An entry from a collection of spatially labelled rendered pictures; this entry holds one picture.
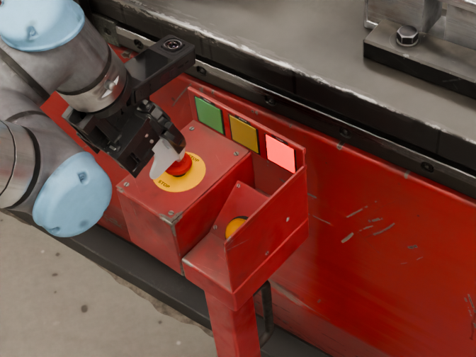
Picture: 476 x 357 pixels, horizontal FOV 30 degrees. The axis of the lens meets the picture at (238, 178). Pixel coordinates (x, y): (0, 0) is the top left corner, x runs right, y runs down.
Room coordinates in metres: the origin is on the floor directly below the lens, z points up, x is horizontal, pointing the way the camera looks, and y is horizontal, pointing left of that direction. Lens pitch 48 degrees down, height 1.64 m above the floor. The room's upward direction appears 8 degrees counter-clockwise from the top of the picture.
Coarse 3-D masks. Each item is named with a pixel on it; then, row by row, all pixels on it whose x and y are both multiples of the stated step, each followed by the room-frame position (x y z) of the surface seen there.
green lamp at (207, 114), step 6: (198, 102) 0.89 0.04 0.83; (204, 102) 0.88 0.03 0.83; (198, 108) 0.89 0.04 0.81; (204, 108) 0.88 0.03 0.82; (210, 108) 0.87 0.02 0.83; (216, 108) 0.86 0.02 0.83; (198, 114) 0.89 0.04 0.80; (204, 114) 0.88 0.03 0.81; (210, 114) 0.87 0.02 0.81; (216, 114) 0.86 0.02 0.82; (204, 120) 0.88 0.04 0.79; (210, 120) 0.87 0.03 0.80; (216, 120) 0.87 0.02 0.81; (210, 126) 0.88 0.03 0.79; (216, 126) 0.87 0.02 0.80; (222, 132) 0.86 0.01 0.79
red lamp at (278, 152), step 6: (270, 138) 0.80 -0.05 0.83; (270, 144) 0.80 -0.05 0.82; (276, 144) 0.79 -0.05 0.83; (282, 144) 0.78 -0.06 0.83; (270, 150) 0.80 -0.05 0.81; (276, 150) 0.79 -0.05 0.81; (282, 150) 0.78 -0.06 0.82; (288, 150) 0.78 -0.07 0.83; (270, 156) 0.80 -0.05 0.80; (276, 156) 0.79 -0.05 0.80; (282, 156) 0.78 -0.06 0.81; (288, 156) 0.78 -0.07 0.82; (276, 162) 0.79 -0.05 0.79; (282, 162) 0.78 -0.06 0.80; (288, 162) 0.78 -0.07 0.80; (294, 162) 0.77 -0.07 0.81; (288, 168) 0.78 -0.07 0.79; (294, 168) 0.77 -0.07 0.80
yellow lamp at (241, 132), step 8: (232, 120) 0.84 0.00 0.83; (240, 120) 0.83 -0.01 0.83; (232, 128) 0.84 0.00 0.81; (240, 128) 0.83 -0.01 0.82; (248, 128) 0.82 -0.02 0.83; (232, 136) 0.85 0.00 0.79; (240, 136) 0.84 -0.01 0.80; (248, 136) 0.82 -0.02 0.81; (248, 144) 0.83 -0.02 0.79; (256, 144) 0.81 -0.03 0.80; (256, 152) 0.82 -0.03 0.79
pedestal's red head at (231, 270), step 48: (192, 96) 0.90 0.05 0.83; (192, 144) 0.86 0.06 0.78; (240, 144) 0.84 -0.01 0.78; (288, 144) 0.78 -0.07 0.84; (144, 192) 0.78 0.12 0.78; (192, 192) 0.77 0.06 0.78; (240, 192) 0.79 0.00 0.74; (288, 192) 0.74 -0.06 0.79; (144, 240) 0.77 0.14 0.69; (192, 240) 0.74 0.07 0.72; (240, 240) 0.67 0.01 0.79; (288, 240) 0.73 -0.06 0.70; (240, 288) 0.66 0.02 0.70
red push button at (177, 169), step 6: (186, 156) 0.81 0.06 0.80; (174, 162) 0.80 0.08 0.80; (180, 162) 0.80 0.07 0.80; (186, 162) 0.80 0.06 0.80; (168, 168) 0.80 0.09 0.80; (174, 168) 0.79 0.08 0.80; (180, 168) 0.79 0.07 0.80; (186, 168) 0.79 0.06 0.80; (174, 174) 0.79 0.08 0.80; (180, 174) 0.79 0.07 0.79
